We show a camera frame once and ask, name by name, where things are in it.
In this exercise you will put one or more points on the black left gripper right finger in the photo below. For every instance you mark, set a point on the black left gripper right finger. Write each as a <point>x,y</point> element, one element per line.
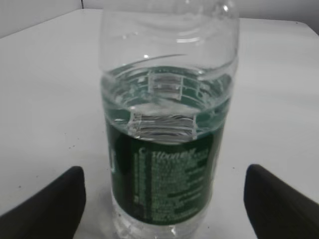
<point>276,210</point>

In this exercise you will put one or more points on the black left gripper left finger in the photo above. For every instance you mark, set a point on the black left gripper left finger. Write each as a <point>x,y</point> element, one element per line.
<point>54,212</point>

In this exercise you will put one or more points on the clear cestbon water bottle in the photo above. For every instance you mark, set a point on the clear cestbon water bottle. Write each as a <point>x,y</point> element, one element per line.
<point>168,69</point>

